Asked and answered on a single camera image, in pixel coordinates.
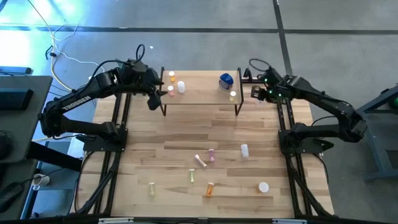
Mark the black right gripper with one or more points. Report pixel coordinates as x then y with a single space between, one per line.
269 93

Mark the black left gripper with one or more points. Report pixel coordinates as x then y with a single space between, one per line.
152 77

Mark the salmon pill bottle white cap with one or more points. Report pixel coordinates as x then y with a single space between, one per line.
170 91

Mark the orange pill bottle white cap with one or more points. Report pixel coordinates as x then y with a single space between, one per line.
172 78
210 189

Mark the translucent white pill bottle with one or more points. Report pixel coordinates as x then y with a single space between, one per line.
181 87

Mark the pale yellow pill bottle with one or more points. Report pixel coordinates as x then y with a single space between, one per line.
232 95

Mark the white jar blue lid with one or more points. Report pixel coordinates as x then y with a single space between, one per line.
226 82

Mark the white opaque pill bottle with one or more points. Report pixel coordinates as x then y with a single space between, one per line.
244 151

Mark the pale pink pill bottle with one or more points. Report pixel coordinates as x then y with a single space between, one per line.
200 160

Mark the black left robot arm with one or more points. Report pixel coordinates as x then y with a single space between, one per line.
74 104

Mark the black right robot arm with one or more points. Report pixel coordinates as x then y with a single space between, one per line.
329 102

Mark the white box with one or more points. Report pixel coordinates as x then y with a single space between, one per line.
74 152

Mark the black support beam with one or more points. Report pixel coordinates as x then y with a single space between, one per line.
53 155

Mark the grey desk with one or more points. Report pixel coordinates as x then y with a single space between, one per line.
21 130

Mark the black flat bar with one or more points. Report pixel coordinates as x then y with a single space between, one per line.
15 70

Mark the white paper cup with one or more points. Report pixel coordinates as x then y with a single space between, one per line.
42 180

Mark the black rounded device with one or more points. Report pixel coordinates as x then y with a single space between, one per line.
9 196

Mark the grey metal table frame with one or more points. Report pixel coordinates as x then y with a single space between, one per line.
370 140

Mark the silver bracket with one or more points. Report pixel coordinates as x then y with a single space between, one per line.
289 221
115 221

